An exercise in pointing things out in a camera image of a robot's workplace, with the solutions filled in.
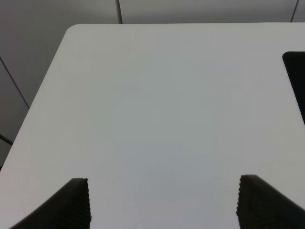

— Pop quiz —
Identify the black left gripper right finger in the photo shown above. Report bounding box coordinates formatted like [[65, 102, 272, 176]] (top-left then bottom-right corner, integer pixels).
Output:
[[236, 175, 305, 229]]

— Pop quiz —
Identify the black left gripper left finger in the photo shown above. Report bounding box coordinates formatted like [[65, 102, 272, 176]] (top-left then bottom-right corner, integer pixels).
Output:
[[12, 178, 92, 229]]

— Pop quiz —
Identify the black mouse pad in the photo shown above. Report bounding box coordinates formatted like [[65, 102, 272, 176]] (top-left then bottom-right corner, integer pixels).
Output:
[[282, 51, 305, 122]]

